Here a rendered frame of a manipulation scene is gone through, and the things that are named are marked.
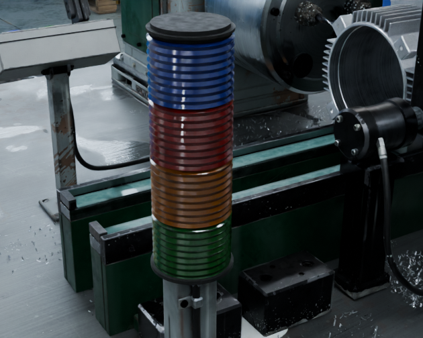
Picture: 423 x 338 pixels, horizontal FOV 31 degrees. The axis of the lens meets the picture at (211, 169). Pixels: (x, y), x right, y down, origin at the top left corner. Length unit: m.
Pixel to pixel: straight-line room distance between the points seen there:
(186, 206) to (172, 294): 0.09
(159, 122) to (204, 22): 0.07
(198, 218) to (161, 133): 0.07
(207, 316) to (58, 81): 0.56
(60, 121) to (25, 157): 0.27
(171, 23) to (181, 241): 0.16
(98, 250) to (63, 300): 0.13
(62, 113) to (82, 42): 0.11
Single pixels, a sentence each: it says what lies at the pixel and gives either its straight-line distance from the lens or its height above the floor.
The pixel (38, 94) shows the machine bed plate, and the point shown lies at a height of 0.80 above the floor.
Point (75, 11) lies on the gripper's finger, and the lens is 1.11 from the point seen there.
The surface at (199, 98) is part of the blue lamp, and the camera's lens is 0.50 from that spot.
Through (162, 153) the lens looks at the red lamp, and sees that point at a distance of 0.53.
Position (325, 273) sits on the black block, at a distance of 0.91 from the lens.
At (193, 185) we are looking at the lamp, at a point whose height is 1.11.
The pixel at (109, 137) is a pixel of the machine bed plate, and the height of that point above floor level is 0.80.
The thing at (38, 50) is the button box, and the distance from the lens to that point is 1.06.
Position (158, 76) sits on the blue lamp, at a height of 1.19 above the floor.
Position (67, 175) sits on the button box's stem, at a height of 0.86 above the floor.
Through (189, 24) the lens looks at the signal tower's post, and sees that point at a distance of 0.51.
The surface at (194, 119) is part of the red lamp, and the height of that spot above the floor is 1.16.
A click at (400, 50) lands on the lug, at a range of 1.00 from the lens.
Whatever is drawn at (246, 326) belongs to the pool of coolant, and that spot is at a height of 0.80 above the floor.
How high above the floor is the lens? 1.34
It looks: 25 degrees down
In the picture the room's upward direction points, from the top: straight up
